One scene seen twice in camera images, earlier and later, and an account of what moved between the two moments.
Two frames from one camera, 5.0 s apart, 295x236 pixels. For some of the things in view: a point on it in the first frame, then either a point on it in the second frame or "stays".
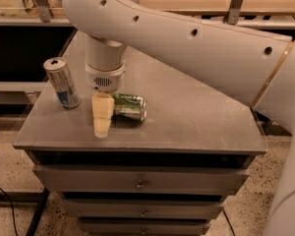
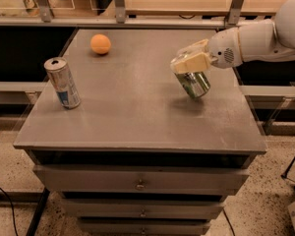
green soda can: x=130 y=105 → x=196 y=83
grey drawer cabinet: x=167 y=174 stays
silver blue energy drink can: x=62 y=82 stays
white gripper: x=104 y=79 → x=223 y=49
